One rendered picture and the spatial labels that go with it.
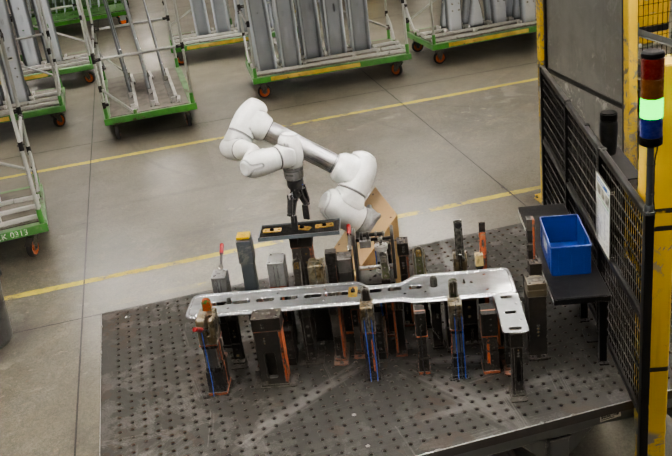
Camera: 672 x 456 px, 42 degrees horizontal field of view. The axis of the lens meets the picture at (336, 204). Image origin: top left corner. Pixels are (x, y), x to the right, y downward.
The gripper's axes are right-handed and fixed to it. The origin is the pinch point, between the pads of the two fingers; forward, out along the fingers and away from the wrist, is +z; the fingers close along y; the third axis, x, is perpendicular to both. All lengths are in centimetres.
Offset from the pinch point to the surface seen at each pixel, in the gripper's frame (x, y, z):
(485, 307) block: 90, 18, 22
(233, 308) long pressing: -10, 48, 20
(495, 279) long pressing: 89, -2, 20
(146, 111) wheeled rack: -414, -399, 92
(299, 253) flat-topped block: -0.1, 4.9, 14.5
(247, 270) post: -23.3, 14.4, 21.2
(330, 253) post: 18.0, 8.7, 10.5
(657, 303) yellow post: 156, 27, 5
